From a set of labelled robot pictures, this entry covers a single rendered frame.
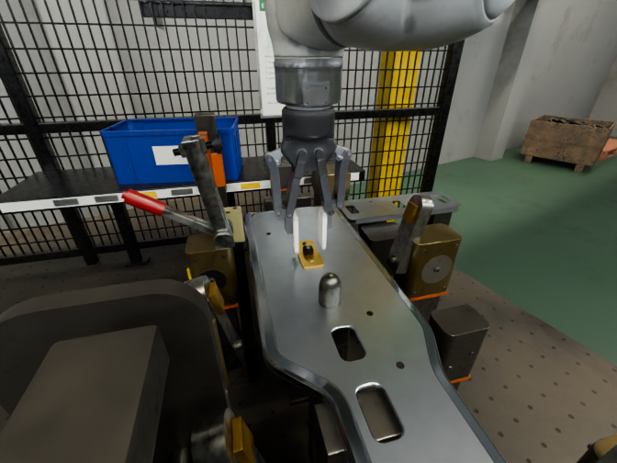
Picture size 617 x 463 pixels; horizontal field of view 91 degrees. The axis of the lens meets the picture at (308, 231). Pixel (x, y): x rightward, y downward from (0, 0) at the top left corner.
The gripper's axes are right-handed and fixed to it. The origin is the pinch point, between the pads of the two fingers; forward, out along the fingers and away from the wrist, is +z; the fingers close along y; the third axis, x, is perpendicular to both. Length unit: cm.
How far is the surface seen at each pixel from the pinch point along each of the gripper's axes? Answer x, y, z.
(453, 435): -32.8, 5.8, 4.6
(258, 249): 3.8, -8.6, 4.7
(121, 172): 37, -38, -1
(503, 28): 334, 331, -54
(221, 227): -1.7, -14.1, -3.7
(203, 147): -0.6, -14.8, -15.6
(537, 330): -5, 59, 35
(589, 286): 61, 206, 105
